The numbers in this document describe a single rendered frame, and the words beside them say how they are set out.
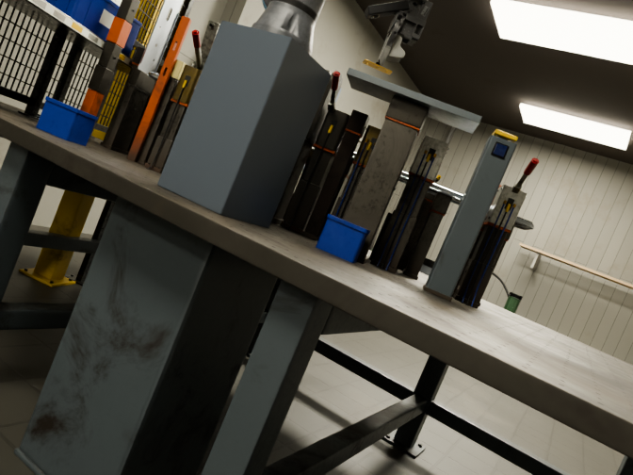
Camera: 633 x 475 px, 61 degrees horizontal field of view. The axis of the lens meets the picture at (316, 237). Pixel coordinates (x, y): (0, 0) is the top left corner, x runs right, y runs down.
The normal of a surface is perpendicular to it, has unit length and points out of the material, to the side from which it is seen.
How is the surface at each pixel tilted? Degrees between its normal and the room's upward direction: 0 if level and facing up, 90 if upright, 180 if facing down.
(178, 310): 90
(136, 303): 90
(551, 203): 90
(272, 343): 90
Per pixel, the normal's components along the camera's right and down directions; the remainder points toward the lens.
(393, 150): -0.15, 0.00
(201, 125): -0.44, -0.13
